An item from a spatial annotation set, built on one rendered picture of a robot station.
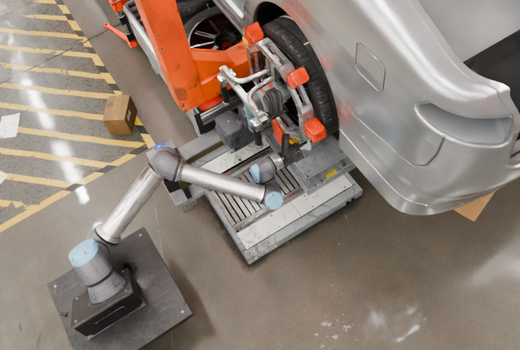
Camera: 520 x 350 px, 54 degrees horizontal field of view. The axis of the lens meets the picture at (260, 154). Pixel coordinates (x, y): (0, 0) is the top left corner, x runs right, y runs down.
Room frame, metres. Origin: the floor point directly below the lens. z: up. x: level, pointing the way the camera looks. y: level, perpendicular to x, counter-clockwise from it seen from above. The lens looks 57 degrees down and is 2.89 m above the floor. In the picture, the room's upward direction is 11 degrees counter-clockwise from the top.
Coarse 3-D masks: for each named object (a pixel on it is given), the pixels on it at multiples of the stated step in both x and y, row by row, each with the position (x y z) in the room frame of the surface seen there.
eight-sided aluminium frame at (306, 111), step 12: (252, 48) 1.87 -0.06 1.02; (264, 48) 1.76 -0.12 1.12; (276, 48) 1.74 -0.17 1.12; (252, 60) 1.92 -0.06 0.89; (276, 60) 1.66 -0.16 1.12; (288, 60) 1.65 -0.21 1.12; (252, 72) 1.91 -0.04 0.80; (288, 72) 1.59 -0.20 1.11; (288, 84) 1.56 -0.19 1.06; (300, 108) 1.47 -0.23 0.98; (312, 108) 1.47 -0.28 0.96; (276, 120) 1.71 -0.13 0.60; (288, 120) 1.68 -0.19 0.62; (300, 120) 1.47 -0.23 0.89; (288, 132) 1.59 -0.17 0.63; (300, 132) 1.47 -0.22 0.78
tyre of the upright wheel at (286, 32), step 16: (272, 32) 1.83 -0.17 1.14; (288, 32) 1.77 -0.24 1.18; (288, 48) 1.70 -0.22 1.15; (304, 48) 1.67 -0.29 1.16; (304, 64) 1.59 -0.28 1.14; (320, 64) 1.59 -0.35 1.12; (320, 80) 1.53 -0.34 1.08; (320, 96) 1.48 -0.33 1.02; (288, 112) 1.75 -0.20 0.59; (320, 112) 1.45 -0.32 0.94; (336, 112) 1.46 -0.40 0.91; (336, 128) 1.46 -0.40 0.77
